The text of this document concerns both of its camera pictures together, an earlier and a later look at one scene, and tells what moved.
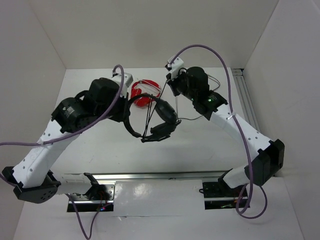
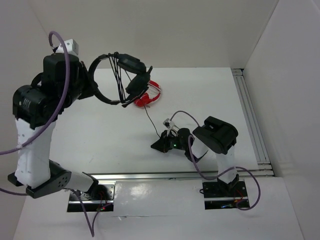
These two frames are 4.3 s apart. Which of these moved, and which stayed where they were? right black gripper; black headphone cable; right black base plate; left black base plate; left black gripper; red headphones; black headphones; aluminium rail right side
Moved: black headphone cable; black headphones; right black gripper; left black gripper
Stayed: red headphones; right black base plate; aluminium rail right side; left black base plate
